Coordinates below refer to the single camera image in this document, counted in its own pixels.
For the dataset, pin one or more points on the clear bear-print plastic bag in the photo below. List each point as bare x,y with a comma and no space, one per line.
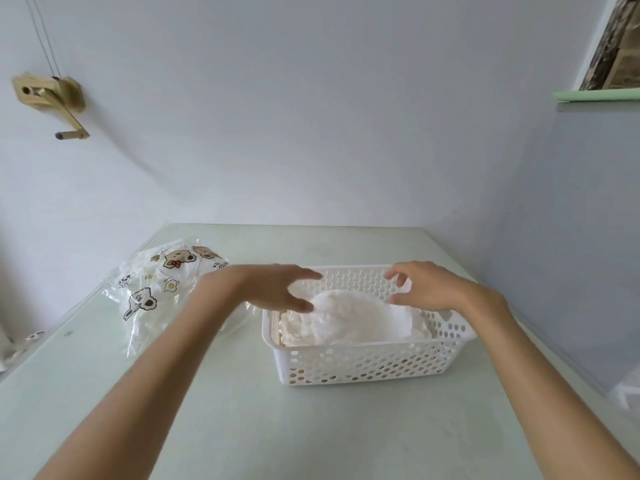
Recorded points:
145,302

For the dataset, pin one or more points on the person's left forearm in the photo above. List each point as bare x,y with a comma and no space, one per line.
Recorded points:
150,394

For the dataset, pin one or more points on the stack of white gloves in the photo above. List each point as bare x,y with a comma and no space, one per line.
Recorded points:
360,319

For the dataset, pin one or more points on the white perforated plastic basket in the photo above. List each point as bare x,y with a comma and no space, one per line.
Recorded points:
360,368

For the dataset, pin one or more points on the person's left hand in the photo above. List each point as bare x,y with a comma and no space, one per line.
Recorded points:
270,287

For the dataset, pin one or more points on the brass wall crank winch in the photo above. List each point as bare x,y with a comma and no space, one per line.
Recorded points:
70,94

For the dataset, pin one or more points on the person's right hand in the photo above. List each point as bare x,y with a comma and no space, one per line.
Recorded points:
435,289

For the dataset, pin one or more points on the pale green shelf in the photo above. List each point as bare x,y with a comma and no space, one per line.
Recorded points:
600,95

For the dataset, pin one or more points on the person's right forearm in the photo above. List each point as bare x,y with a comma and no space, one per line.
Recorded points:
550,394

